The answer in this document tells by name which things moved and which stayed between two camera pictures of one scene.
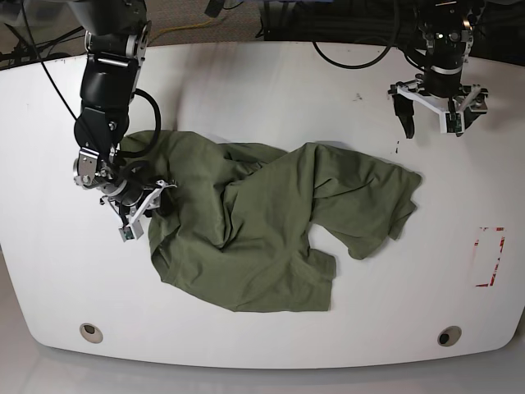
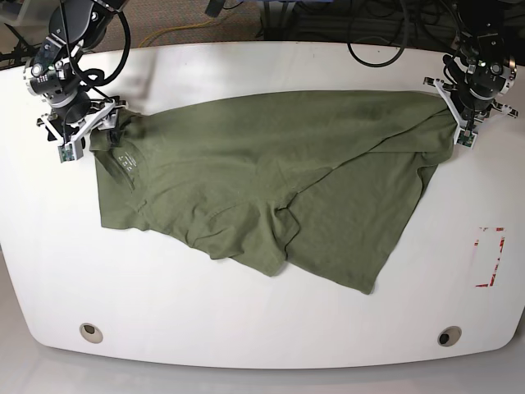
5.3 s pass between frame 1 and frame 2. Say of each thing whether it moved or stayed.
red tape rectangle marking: stayed
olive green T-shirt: moved
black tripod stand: stayed
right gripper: moved
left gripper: moved
